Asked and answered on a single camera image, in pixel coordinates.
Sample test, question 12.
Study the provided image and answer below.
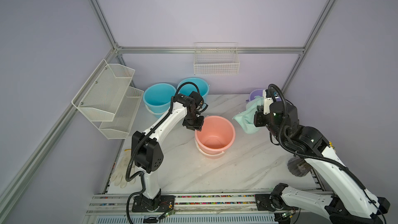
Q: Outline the pink plastic bucket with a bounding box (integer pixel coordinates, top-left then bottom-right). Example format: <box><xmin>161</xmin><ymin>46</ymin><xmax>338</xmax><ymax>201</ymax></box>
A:
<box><xmin>195</xmin><ymin>116</ymin><xmax>236</xmax><ymax>159</ymax></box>

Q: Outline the mint green microfiber cloth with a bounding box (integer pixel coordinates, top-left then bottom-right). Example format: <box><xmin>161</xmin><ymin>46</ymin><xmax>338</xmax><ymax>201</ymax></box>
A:
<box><xmin>233</xmin><ymin>96</ymin><xmax>264</xmax><ymax>134</ymax></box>

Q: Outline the teal plastic bucket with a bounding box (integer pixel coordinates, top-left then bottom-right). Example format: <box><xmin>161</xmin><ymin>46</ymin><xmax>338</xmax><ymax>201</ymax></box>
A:
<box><xmin>178</xmin><ymin>77</ymin><xmax>210</xmax><ymax>102</ymax></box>
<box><xmin>143</xmin><ymin>83</ymin><xmax>176</xmax><ymax>118</ymax></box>

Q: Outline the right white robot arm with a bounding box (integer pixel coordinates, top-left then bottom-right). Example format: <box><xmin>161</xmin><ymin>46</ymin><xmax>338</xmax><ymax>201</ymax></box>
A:
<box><xmin>254</xmin><ymin>98</ymin><xmax>390</xmax><ymax>224</ymax></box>

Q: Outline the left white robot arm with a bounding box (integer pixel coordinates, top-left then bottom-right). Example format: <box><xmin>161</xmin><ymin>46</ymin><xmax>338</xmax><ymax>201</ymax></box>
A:
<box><xmin>125</xmin><ymin>91</ymin><xmax>206</xmax><ymax>201</ymax></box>

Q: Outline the purple plastic bucket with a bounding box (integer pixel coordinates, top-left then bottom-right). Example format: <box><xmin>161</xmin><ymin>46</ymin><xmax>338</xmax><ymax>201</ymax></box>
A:
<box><xmin>246</xmin><ymin>89</ymin><xmax>269</xmax><ymax>105</ymax></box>

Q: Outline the dark flower vase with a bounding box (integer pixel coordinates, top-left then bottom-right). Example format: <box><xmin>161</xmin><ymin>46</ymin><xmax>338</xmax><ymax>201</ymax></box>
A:
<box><xmin>287</xmin><ymin>157</ymin><xmax>313</xmax><ymax>177</ymax></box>

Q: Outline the white mesh two-tier shelf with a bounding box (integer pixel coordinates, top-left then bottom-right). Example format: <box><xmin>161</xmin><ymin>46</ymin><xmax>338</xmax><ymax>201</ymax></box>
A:
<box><xmin>72</xmin><ymin>60</ymin><xmax>144</xmax><ymax>140</ymax></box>

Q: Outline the white work glove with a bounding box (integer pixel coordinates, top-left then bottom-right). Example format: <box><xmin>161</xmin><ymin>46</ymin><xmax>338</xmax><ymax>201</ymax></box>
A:
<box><xmin>110</xmin><ymin>149</ymin><xmax>131</xmax><ymax>188</ymax></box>

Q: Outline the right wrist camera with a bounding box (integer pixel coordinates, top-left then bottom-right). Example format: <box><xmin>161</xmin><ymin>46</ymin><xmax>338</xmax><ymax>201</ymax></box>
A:
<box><xmin>263</xmin><ymin>89</ymin><xmax>277</xmax><ymax>115</ymax></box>

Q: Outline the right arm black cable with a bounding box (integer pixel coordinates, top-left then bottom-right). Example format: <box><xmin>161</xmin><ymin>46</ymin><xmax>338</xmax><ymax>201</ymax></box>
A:
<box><xmin>267</xmin><ymin>83</ymin><xmax>388</xmax><ymax>224</ymax></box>

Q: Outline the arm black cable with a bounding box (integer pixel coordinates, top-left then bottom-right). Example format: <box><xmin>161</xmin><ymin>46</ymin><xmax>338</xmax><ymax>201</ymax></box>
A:
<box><xmin>267</xmin><ymin>83</ymin><xmax>388</xmax><ymax>224</ymax></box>
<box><xmin>125</xmin><ymin>81</ymin><xmax>201</xmax><ymax>224</ymax></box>

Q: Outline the white wire wall basket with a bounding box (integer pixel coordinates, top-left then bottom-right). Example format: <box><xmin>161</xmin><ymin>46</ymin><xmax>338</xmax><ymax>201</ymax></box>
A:
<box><xmin>193</xmin><ymin>42</ymin><xmax>240</xmax><ymax>76</ymax></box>

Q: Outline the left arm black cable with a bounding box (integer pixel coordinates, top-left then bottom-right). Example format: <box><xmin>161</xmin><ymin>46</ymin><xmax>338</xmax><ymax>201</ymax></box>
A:
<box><xmin>125</xmin><ymin>81</ymin><xmax>201</xmax><ymax>224</ymax></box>

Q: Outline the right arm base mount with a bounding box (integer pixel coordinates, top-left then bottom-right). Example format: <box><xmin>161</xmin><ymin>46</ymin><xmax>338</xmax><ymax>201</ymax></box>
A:
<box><xmin>255</xmin><ymin>183</ymin><xmax>294</xmax><ymax>212</ymax></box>

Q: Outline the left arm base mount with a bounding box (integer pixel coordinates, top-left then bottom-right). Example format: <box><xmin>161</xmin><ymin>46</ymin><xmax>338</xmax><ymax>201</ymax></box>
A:
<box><xmin>131</xmin><ymin>191</ymin><xmax>176</xmax><ymax>213</ymax></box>

